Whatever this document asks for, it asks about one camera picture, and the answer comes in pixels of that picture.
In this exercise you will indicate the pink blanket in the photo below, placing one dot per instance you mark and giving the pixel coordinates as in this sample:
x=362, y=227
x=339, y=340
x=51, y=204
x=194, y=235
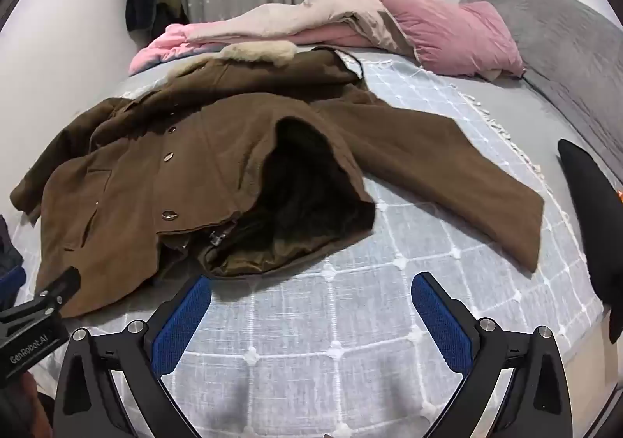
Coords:
x=165, y=44

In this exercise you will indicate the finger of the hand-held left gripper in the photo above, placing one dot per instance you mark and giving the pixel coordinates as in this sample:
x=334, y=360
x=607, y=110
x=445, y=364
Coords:
x=58, y=292
x=12, y=284

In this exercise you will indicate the brown coat with fur collar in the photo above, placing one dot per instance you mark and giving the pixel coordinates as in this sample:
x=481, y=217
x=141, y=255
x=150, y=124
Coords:
x=194, y=151

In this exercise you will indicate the black cloth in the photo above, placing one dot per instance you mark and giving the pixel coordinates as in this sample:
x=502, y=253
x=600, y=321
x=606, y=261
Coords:
x=594, y=224

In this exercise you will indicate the black padded jacket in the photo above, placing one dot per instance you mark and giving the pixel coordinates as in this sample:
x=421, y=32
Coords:
x=7, y=243

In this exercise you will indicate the grey pillow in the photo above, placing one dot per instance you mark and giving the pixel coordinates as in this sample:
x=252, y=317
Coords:
x=559, y=39

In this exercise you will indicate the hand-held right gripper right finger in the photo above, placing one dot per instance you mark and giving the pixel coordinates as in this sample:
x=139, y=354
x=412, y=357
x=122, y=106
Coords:
x=440, y=321

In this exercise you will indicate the pink pillow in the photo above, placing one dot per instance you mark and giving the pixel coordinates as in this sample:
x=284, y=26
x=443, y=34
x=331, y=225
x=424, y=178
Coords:
x=452, y=34

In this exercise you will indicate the grey bed sheet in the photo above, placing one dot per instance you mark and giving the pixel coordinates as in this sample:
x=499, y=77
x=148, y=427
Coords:
x=511, y=112

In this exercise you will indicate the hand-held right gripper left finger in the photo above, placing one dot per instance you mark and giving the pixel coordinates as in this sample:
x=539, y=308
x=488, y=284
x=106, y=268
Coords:
x=182, y=321

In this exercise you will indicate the beige duvet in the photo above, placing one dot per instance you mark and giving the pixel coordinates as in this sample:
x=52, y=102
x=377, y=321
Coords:
x=340, y=5

